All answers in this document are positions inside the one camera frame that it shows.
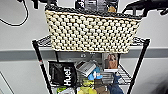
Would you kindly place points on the black bag white print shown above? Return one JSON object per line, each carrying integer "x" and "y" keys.
{"x": 61, "y": 74}

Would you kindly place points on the brown plush toy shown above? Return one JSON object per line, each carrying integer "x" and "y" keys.
{"x": 112, "y": 9}

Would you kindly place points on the long grey wall band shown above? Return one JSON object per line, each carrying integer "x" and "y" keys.
{"x": 20, "y": 54}

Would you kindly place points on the green round item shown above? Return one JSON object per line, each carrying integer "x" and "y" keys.
{"x": 61, "y": 90}

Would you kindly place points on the blue shark plush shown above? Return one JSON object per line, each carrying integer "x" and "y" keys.
{"x": 116, "y": 87}

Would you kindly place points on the box with portrait photo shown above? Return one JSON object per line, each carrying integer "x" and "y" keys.
{"x": 111, "y": 62}

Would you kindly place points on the pale spotted basket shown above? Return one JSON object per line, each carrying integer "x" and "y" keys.
{"x": 90, "y": 31}

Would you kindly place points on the white flat box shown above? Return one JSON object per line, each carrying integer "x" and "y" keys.
{"x": 84, "y": 67}

